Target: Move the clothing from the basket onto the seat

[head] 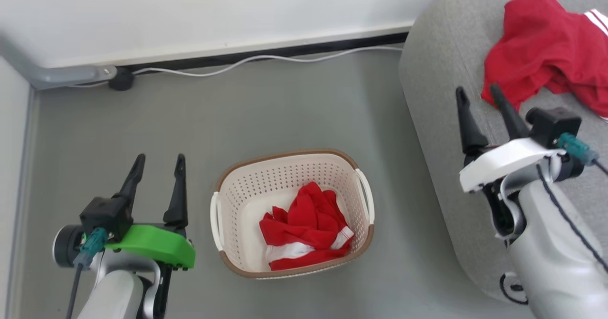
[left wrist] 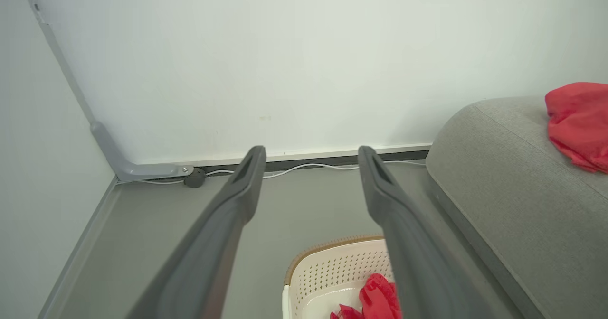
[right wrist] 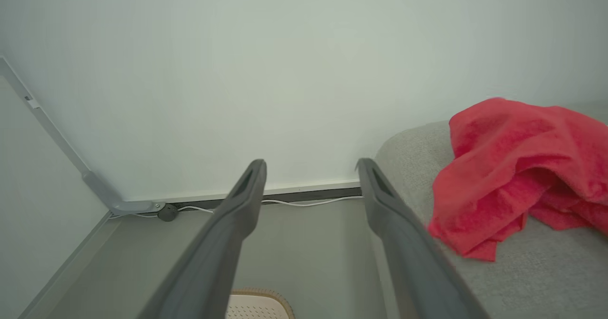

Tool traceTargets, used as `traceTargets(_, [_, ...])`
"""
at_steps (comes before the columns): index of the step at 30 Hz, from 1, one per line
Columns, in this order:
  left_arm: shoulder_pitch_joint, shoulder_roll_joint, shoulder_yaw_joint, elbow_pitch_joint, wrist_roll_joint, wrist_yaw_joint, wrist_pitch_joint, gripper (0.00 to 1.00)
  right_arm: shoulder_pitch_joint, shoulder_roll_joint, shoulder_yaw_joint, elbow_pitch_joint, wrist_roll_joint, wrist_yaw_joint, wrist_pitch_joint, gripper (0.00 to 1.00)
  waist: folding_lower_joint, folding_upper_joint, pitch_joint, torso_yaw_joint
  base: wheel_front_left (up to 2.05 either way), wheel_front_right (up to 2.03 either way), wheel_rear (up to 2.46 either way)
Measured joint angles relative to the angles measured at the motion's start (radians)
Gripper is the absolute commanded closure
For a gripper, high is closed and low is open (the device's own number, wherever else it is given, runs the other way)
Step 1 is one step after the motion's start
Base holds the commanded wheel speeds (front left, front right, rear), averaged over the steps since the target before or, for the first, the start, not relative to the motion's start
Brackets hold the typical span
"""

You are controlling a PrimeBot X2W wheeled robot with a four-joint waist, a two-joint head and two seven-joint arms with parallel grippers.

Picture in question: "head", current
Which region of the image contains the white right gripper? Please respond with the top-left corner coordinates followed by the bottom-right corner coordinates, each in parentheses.
top-left (455, 84), bottom-right (566, 194)

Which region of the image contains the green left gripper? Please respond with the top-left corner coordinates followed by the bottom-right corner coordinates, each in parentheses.
top-left (104, 153), bottom-right (197, 271)

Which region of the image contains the red garment with white tag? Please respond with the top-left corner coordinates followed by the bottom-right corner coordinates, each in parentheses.
top-left (481, 0), bottom-right (608, 120)

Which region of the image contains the red garment with white band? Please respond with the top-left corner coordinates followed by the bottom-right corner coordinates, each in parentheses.
top-left (259, 181), bottom-right (355, 271)

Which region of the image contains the grey fabric sofa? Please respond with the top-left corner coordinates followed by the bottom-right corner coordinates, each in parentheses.
top-left (398, 0), bottom-right (608, 305)

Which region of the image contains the black round floor plug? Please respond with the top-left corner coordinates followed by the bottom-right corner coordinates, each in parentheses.
top-left (108, 66), bottom-right (135, 92)

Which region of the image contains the cream perforated laundry basket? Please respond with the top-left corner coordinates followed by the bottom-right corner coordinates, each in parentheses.
top-left (210, 149), bottom-right (376, 280)

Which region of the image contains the teal left camera connector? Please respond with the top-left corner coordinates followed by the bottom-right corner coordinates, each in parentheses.
top-left (73, 227), bottom-right (109, 269)

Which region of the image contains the teal camera connector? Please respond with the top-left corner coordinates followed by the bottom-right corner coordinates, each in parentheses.
top-left (73, 227), bottom-right (109, 269)
top-left (556, 132), bottom-right (600, 166)

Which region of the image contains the teal right camera connector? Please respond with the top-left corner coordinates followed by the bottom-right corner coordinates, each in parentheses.
top-left (556, 132), bottom-right (600, 166)

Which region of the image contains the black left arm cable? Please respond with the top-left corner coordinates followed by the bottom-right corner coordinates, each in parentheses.
top-left (66, 262), bottom-right (84, 319)

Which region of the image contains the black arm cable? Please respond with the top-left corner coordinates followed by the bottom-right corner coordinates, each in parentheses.
top-left (536, 164), bottom-right (608, 273)
top-left (66, 262), bottom-right (84, 319)

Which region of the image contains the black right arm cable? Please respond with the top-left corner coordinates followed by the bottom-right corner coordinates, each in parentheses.
top-left (536, 164), bottom-right (608, 273)

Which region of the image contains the white floor cable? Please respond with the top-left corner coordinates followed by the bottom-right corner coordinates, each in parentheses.
top-left (71, 45), bottom-right (404, 88)

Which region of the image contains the silver wall base rail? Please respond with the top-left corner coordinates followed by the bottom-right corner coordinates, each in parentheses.
top-left (45, 21), bottom-right (414, 69)

